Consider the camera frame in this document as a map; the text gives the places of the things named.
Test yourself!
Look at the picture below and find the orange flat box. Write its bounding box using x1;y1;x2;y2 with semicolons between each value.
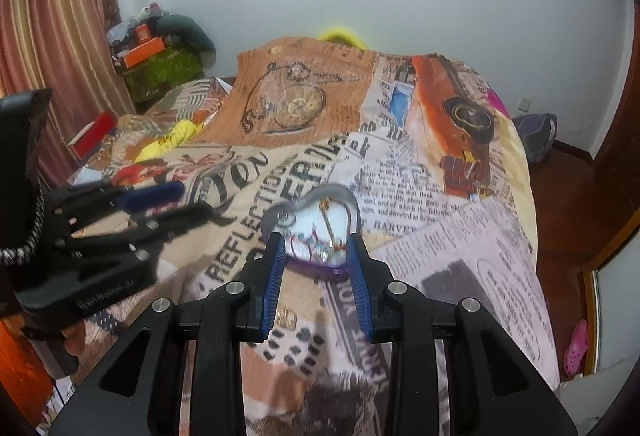
121;36;166;69

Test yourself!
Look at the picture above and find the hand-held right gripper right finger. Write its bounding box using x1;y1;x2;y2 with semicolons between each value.
347;233;608;436

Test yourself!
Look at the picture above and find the grey backpack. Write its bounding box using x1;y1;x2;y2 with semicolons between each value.
515;112;559;165

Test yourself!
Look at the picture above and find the plastic bags pile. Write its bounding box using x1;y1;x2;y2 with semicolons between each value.
107;2;166;42

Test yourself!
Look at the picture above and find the red box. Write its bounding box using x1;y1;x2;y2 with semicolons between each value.
67;111;119;160

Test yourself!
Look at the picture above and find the yellow plastic stool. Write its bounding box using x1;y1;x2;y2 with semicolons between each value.
318;27;369;50

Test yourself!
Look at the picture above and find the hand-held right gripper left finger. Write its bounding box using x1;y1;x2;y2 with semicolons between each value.
47;232;287;436

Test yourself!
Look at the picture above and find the pink slipper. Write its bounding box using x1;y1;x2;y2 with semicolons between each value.
563;320;589;376

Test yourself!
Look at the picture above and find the yellow cloth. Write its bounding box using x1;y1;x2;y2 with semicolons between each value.
137;118;202;162

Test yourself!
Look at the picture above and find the brown wooden door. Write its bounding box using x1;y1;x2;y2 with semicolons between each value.
590;0;640;272

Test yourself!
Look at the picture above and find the striped brown curtain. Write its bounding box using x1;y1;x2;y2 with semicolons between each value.
0;0;136;197

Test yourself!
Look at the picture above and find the tangle of beaded bracelets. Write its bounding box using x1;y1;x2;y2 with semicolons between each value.
284;201;351;267

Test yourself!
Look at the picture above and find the heart-shaped tin box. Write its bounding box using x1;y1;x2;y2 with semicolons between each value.
260;183;362;285

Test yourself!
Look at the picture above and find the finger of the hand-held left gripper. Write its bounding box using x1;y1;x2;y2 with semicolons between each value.
55;203;215;258
45;181;187;229

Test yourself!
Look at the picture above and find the cluttered green side cabinet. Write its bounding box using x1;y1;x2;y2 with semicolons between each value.
120;48;203;103

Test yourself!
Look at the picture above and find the printed newspaper-pattern blanket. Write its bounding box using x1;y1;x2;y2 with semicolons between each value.
50;36;561;436

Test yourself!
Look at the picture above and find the braided black-white cable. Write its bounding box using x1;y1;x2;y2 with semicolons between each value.
0;176;47;267

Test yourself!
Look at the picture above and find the dark clothing pile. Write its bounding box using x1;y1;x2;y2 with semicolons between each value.
155;14;217;55

